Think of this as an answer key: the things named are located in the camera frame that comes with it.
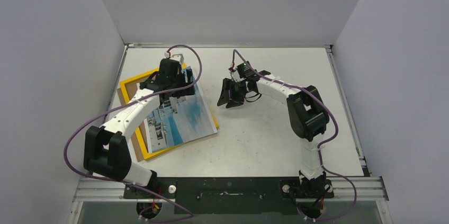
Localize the blue building photo print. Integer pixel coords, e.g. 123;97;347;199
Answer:
143;66;218;154

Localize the brown frame backing board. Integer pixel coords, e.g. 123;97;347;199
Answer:
116;83;147;162

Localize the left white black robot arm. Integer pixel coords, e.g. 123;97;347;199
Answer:
84;54;195;198

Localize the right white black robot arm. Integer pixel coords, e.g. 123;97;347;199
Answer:
217;70;333;198

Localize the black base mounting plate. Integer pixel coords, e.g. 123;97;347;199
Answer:
122;176;335;216

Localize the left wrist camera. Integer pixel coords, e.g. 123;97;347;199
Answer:
164;51;184;65

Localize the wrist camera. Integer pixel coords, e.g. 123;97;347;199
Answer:
164;51;184;65
236;62;255;79

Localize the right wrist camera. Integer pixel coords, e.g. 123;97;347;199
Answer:
236;62;255;79

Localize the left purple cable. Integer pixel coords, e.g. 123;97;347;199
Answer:
63;44;203;223

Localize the aluminium front rail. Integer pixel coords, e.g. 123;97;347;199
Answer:
73;177;389;202

